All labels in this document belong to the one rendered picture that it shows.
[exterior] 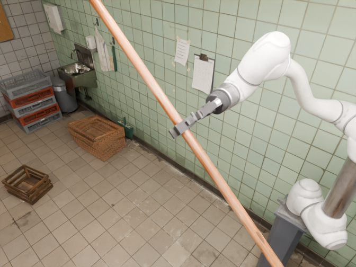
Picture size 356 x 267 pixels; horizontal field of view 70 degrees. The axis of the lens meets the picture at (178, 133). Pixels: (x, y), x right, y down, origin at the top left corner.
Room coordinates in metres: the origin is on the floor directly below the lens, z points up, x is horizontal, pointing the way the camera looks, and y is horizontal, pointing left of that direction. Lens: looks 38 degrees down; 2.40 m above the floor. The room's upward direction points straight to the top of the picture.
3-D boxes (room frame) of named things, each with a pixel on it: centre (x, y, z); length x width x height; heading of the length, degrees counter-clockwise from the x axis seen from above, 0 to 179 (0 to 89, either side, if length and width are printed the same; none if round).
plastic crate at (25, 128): (3.40, 2.25, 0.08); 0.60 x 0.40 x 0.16; 139
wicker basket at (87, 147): (2.74, 1.11, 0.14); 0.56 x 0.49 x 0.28; 53
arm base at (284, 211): (0.99, -0.75, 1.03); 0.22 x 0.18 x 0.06; 48
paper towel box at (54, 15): (3.88, 1.76, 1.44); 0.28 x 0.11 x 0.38; 47
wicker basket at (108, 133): (2.74, 1.09, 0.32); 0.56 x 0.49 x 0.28; 55
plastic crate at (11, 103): (3.39, 2.25, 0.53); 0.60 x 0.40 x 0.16; 134
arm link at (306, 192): (0.97, -0.76, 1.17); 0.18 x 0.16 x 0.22; 9
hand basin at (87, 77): (3.46, 1.47, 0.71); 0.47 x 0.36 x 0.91; 47
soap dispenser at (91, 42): (3.31, 1.12, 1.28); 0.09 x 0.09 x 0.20; 47
